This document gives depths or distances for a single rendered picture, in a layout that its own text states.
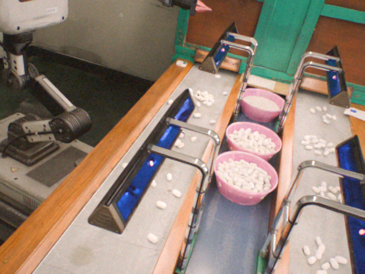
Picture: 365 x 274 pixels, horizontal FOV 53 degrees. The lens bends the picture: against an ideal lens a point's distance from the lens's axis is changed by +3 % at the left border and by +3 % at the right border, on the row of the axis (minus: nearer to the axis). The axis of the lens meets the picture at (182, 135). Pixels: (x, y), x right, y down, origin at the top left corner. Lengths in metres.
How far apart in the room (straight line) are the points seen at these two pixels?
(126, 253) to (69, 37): 3.00
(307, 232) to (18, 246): 0.94
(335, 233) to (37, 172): 1.29
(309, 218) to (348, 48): 1.21
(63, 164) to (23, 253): 0.79
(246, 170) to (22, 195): 1.00
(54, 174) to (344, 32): 1.74
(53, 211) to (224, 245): 0.58
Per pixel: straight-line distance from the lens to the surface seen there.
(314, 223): 1.45
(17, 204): 1.85
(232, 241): 1.34
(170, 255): 1.13
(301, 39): 2.32
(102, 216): 0.79
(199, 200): 0.96
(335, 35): 2.34
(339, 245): 1.42
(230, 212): 1.44
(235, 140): 1.75
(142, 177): 0.88
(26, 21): 1.53
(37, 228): 1.20
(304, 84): 2.35
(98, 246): 1.17
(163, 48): 3.45
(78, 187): 1.31
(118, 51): 3.66
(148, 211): 1.27
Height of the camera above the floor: 1.65
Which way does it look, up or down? 33 degrees down
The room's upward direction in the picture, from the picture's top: 11 degrees clockwise
